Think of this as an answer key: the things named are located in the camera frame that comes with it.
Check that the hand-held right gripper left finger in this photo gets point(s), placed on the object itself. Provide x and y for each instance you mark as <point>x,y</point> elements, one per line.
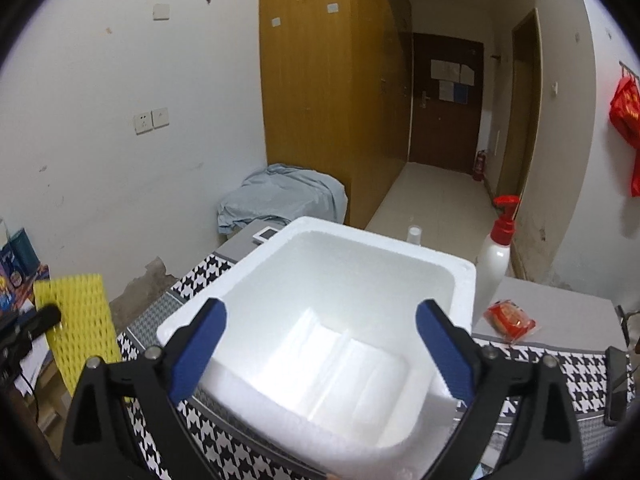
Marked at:
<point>200,345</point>

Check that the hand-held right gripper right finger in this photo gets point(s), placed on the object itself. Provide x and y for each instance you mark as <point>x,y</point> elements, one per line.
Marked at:
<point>445,345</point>

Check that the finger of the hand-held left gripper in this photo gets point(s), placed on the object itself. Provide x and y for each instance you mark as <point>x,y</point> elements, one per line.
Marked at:
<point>44,317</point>

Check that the yellow foam mesh sheet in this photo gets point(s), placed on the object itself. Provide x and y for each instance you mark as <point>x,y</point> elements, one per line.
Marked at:
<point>80,310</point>

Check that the white foam box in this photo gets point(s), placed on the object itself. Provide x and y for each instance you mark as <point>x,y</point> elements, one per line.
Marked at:
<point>325,280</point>

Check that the colourful printed box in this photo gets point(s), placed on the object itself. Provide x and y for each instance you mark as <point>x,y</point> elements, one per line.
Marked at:
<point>20,290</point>

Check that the blue printed box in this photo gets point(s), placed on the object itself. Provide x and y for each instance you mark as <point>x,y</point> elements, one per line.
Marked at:
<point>22,252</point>

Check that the red snack packet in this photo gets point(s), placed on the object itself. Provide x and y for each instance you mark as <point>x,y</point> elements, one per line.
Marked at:
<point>510,317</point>

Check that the white pump bottle red cap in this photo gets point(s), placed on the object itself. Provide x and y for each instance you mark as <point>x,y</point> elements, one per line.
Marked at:
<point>492,260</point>

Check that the small blue spray bottle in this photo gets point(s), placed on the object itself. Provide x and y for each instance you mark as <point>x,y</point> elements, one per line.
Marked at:
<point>414,236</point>

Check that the small white device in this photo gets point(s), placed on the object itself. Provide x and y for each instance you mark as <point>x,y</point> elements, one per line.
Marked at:
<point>265,235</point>

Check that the houndstooth tablecloth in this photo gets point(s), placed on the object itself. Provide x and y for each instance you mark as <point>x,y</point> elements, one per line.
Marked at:
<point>592,380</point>

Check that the light blue cloth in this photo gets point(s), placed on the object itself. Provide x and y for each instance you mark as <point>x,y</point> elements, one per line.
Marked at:
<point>280,195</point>

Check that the black smartphone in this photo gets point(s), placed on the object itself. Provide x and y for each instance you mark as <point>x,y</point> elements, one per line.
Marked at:
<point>616,385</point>

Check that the red fire extinguisher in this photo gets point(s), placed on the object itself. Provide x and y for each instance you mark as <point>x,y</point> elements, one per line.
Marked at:
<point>479,166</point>

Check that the dark brown door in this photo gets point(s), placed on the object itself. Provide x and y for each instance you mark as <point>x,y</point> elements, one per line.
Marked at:
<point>440,130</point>

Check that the light wooden side door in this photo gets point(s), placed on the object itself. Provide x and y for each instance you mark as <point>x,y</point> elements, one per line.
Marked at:
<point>520,110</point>

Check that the blue paper notice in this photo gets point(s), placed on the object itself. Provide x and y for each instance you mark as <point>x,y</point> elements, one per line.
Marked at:
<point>456,92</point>

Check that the wooden wardrobe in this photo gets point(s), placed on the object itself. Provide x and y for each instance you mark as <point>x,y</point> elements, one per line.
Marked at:
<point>320,110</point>

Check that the white paper notice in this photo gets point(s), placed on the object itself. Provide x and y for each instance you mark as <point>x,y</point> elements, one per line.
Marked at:
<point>452,71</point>

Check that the red hanging bag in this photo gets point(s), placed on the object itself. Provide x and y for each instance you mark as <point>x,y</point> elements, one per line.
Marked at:
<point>627,115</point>

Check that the white wall socket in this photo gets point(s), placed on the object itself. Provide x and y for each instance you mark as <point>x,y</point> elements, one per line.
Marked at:
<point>143,122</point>

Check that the white light switch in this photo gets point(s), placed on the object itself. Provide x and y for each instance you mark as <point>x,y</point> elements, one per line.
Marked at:
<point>160,117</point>

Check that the white blank wall plate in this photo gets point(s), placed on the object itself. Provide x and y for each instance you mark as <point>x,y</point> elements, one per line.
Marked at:
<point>161,11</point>

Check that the wall hook rail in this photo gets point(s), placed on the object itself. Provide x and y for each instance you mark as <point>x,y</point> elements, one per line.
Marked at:
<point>629,70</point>

